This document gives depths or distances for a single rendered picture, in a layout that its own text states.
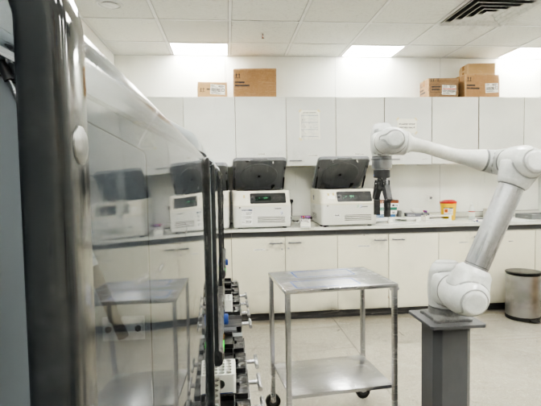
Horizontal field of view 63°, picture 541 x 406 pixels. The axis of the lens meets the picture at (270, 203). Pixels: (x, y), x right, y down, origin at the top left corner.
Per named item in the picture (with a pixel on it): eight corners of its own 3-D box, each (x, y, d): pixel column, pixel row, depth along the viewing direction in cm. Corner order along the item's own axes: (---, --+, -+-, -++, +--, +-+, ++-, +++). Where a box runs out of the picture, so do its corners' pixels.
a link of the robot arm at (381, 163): (387, 157, 207) (387, 170, 208) (369, 157, 206) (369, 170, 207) (394, 156, 198) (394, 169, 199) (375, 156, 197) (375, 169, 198)
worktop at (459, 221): (102, 236, 403) (102, 233, 403) (119, 229, 468) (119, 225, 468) (583, 222, 449) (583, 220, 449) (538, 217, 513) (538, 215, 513)
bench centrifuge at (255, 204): (233, 229, 417) (232, 156, 413) (232, 223, 478) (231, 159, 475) (291, 228, 422) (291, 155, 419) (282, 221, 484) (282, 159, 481)
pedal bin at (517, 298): (521, 325, 403) (522, 275, 400) (495, 312, 440) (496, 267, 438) (552, 323, 406) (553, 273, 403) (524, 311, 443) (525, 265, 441)
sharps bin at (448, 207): (443, 221, 467) (444, 200, 466) (436, 219, 484) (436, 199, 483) (460, 220, 469) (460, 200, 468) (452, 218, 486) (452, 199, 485)
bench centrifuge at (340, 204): (321, 227, 425) (320, 155, 422) (310, 221, 487) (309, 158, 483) (377, 225, 430) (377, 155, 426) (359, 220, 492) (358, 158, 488)
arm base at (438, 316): (449, 308, 223) (449, 297, 223) (474, 321, 201) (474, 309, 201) (415, 309, 221) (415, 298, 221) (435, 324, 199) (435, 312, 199)
